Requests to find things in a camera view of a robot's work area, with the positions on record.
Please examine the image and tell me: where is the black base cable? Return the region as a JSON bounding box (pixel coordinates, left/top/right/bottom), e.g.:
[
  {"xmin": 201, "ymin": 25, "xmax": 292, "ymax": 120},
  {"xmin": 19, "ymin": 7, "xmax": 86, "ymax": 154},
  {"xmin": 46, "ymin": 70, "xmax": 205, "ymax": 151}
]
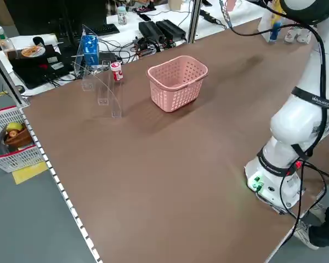
[{"xmin": 278, "ymin": 160, "xmax": 329, "ymax": 220}]

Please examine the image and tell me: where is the clear bottle green cap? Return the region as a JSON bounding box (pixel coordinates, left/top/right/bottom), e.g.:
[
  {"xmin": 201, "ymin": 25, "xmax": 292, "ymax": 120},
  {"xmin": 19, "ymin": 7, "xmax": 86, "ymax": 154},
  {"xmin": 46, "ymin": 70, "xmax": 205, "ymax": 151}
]
[{"xmin": 0, "ymin": 26, "xmax": 16, "ymax": 53}]

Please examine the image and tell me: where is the white bottle pink cap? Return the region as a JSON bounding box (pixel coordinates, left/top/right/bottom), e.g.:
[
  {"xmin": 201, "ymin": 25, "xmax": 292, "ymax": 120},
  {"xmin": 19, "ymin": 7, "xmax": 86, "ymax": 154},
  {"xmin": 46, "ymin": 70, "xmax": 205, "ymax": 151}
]
[
  {"xmin": 284, "ymin": 26, "xmax": 298, "ymax": 44},
  {"xmin": 296, "ymin": 27, "xmax": 313, "ymax": 44}
]

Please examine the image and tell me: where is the black flat case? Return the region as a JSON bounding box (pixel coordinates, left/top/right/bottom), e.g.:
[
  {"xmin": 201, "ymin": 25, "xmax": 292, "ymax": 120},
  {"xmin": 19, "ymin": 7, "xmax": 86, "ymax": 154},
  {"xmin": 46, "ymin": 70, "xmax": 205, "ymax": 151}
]
[{"xmin": 8, "ymin": 43, "xmax": 73, "ymax": 90}]

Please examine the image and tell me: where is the light wooden box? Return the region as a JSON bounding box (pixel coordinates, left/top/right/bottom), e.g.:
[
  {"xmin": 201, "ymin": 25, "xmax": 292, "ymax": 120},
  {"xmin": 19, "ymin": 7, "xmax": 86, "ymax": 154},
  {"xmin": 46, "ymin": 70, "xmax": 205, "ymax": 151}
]
[{"xmin": 168, "ymin": 0, "xmax": 187, "ymax": 10}]

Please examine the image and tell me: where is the round printed disc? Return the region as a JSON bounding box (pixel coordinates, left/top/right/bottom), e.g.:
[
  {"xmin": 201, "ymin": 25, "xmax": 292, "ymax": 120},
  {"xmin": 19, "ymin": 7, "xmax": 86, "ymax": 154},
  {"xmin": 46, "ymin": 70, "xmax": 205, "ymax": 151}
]
[{"xmin": 20, "ymin": 45, "xmax": 46, "ymax": 58}]

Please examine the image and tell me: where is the small red white bottle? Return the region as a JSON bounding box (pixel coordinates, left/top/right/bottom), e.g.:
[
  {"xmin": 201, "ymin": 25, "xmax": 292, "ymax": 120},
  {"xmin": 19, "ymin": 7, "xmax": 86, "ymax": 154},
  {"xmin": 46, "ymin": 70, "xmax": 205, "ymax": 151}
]
[{"xmin": 110, "ymin": 62, "xmax": 124, "ymax": 82}]

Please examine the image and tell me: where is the white printed bottle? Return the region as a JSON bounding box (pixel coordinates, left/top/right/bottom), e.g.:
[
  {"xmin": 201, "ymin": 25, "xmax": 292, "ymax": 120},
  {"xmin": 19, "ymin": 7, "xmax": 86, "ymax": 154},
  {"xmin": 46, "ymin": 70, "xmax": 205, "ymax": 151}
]
[{"xmin": 117, "ymin": 5, "xmax": 129, "ymax": 26}]

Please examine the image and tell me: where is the clear acrylic display stand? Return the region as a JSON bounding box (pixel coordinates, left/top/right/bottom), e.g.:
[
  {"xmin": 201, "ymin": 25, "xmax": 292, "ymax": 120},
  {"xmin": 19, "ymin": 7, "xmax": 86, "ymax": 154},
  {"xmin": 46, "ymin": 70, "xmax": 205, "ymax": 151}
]
[{"xmin": 72, "ymin": 24, "xmax": 126, "ymax": 119}]

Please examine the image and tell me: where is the person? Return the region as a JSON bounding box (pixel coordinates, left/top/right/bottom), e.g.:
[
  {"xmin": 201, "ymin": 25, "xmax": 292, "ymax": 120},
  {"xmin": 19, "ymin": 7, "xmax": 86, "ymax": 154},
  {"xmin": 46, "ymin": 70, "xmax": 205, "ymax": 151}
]
[{"xmin": 294, "ymin": 164, "xmax": 329, "ymax": 250}]

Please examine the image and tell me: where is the black power strip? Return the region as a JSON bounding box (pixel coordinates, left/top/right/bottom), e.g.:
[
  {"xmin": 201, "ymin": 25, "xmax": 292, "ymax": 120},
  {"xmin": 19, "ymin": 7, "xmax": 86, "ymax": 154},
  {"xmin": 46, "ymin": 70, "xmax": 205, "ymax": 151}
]
[{"xmin": 200, "ymin": 8, "xmax": 218, "ymax": 24}]

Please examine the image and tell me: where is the black computer monitor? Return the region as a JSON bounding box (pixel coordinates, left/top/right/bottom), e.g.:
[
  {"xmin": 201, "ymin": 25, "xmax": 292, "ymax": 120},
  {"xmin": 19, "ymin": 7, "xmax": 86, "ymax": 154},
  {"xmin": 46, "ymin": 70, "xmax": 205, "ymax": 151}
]
[{"xmin": 5, "ymin": 0, "xmax": 107, "ymax": 55}]

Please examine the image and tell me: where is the blue drink carton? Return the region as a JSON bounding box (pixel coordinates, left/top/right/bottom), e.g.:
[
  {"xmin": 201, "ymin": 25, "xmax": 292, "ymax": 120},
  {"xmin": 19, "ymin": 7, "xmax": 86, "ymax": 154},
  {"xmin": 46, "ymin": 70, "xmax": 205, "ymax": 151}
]
[{"xmin": 80, "ymin": 34, "xmax": 101, "ymax": 67}]

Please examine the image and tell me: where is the aluminium frame post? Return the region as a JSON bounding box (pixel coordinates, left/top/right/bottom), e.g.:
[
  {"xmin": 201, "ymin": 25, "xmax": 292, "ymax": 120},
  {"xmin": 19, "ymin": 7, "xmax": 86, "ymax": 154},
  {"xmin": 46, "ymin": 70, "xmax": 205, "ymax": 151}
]
[
  {"xmin": 188, "ymin": 0, "xmax": 203, "ymax": 44},
  {"xmin": 0, "ymin": 43, "xmax": 31, "ymax": 108}
]

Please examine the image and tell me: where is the yellow paper sheet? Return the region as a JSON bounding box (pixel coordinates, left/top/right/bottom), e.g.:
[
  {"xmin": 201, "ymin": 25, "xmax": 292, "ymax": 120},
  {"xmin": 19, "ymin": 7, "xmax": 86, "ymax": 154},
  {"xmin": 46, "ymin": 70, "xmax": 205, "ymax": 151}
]
[{"xmin": 12, "ymin": 161, "xmax": 49, "ymax": 185}]

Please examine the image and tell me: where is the brown wicker basket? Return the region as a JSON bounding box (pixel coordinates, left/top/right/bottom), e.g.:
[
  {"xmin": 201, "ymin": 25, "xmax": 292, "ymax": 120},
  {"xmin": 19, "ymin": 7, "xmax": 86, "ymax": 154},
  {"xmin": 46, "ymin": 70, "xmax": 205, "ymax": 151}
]
[{"xmin": 3, "ymin": 127, "xmax": 33, "ymax": 150}]

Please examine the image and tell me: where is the pink plastic basket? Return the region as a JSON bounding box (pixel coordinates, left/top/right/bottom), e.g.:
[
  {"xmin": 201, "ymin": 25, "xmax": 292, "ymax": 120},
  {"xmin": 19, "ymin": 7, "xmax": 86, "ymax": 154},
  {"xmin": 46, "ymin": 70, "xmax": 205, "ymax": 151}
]
[{"xmin": 146, "ymin": 55, "xmax": 209, "ymax": 113}]

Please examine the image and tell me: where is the brown cardboard box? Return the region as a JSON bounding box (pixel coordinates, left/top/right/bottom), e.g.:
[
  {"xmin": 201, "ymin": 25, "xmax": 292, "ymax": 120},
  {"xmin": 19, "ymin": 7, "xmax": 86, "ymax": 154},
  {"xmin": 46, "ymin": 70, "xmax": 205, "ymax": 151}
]
[{"xmin": 0, "ymin": 0, "xmax": 14, "ymax": 27}]

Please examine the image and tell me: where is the notched table side rail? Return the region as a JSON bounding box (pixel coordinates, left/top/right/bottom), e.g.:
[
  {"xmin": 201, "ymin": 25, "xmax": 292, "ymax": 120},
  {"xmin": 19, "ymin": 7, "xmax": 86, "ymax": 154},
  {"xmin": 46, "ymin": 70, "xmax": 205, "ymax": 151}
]
[{"xmin": 21, "ymin": 105, "xmax": 104, "ymax": 263}]

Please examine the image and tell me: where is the black keyboard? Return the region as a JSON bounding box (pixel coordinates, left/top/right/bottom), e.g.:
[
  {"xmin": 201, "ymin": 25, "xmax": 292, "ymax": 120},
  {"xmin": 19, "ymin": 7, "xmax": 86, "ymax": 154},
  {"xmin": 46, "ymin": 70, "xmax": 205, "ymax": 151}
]
[{"xmin": 92, "ymin": 24, "xmax": 121, "ymax": 36}]

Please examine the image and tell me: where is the clear acrylic drinks tray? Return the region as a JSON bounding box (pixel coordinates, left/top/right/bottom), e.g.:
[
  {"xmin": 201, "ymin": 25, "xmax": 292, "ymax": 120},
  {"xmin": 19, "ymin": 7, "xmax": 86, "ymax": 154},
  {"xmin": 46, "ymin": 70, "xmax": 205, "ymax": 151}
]
[{"xmin": 257, "ymin": 0, "xmax": 313, "ymax": 44}]

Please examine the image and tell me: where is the white mesh crate red rim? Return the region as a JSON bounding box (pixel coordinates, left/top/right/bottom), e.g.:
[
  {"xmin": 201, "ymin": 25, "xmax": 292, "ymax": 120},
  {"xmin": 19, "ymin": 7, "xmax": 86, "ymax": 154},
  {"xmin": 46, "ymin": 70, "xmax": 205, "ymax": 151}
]
[{"xmin": 0, "ymin": 105, "xmax": 47, "ymax": 174}]

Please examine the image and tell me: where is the yellow green fruit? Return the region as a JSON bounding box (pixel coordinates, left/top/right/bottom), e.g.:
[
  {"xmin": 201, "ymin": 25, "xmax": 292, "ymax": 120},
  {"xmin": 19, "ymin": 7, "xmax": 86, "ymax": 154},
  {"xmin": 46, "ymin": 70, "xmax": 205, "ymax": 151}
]
[{"xmin": 6, "ymin": 122, "xmax": 24, "ymax": 133}]

